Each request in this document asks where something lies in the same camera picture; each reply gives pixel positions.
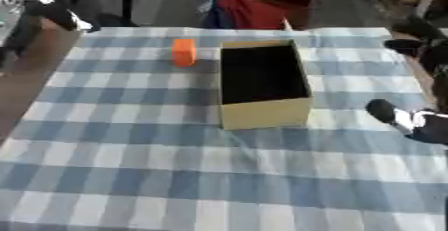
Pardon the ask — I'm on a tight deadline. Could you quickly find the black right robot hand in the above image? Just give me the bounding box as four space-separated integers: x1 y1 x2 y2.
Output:
364 14 448 146

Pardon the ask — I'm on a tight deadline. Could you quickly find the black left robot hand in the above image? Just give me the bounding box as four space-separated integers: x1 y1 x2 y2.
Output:
0 0 104 75

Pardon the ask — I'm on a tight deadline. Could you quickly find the brown bag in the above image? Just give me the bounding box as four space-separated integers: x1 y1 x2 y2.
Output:
257 0 322 31

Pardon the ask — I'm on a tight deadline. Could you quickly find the red and blue bag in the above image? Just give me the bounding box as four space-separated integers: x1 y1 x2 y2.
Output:
199 0 293 31

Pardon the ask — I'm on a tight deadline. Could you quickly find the cardboard box with black inside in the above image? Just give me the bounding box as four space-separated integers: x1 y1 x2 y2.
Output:
217 38 315 131

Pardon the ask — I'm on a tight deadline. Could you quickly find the orange rectangular block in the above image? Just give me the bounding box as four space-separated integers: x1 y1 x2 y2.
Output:
169 38 198 68

